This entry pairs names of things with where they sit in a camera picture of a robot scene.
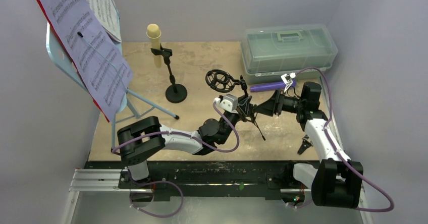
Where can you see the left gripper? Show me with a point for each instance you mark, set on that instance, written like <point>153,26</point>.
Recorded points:
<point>241,115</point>

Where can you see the black mounting rail base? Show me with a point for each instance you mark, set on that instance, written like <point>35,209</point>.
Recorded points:
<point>267,179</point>

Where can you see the light blue music stand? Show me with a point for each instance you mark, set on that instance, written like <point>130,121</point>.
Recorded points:
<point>85,52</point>

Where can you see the black pliers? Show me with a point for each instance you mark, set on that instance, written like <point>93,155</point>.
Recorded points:
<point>306,143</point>

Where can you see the cream recorder flute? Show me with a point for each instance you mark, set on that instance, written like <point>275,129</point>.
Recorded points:
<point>154,33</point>

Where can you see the black round-base clamp stand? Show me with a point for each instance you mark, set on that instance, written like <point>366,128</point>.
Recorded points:
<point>175,93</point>

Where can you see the translucent green storage box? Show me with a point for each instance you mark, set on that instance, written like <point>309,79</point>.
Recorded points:
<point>268,53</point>

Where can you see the white sheet music page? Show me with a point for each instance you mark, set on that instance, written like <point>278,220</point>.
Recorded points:
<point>108,16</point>

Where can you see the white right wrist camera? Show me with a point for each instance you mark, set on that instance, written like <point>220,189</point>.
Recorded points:
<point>288,80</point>

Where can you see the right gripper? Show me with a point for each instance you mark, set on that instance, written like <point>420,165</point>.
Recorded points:
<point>276,100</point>

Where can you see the purple microphone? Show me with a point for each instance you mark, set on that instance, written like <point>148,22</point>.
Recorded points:
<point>268,86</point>

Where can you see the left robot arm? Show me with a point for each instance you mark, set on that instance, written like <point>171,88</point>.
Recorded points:
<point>141,140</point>

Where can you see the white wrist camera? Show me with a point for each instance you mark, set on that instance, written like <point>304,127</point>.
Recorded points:
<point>227,102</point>
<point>288,80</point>

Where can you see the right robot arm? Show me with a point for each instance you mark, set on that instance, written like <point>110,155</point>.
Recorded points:
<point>336,182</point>

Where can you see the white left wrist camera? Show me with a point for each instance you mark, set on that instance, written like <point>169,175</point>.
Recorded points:
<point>227,102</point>

